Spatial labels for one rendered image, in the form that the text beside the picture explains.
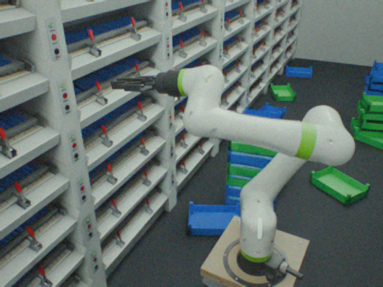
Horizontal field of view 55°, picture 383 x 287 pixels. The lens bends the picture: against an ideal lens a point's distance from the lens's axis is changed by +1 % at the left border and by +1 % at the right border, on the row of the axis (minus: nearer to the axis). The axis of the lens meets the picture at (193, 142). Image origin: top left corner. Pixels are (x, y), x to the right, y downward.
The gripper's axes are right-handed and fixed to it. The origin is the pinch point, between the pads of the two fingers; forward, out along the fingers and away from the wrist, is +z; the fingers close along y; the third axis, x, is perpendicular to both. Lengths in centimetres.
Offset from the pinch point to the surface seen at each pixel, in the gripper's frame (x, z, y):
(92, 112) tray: -8.4, 10.4, -7.8
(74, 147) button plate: -16.5, 10.5, -20.8
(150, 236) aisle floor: -95, 24, 22
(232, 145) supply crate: -58, -13, 65
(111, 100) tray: -8.3, 10.8, 4.0
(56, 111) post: -0.9, 8.4, -25.1
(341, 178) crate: -109, -64, 124
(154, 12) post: 18.7, 8.4, 44.8
